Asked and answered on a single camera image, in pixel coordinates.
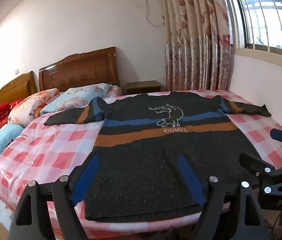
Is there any pink floral curtain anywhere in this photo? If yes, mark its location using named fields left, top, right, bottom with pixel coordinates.
left=156, top=0, right=232, bottom=92

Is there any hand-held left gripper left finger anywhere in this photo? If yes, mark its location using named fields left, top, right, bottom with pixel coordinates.
left=8, top=153, right=100, bottom=240

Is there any large wooden headboard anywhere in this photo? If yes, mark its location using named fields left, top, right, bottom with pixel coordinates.
left=39, top=47, right=120, bottom=93

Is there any barred window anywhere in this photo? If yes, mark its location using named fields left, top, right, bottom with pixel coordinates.
left=227, top=0, right=282, bottom=62

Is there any dark wooden nightstand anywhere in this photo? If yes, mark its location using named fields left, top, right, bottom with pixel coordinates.
left=125, top=80, right=162, bottom=95

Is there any air conditioner cable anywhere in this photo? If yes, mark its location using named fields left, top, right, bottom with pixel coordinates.
left=144, top=0, right=164, bottom=27

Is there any pink floral pillow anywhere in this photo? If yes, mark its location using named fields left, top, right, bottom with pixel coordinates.
left=105, top=85, right=123, bottom=97

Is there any blue floral pillow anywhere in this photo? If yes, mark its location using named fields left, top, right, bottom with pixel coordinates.
left=40, top=83, right=113, bottom=117

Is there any small wooden headboard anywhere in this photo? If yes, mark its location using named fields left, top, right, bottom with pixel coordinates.
left=0, top=71, right=38, bottom=105

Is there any pink checkered bed sheet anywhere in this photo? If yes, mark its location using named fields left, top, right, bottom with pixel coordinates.
left=0, top=89, right=282, bottom=240

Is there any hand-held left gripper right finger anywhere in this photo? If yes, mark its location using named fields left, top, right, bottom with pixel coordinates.
left=178, top=154, right=272, bottom=240

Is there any dark striped knit sweater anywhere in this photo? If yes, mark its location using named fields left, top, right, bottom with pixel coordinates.
left=44, top=91, right=272, bottom=222

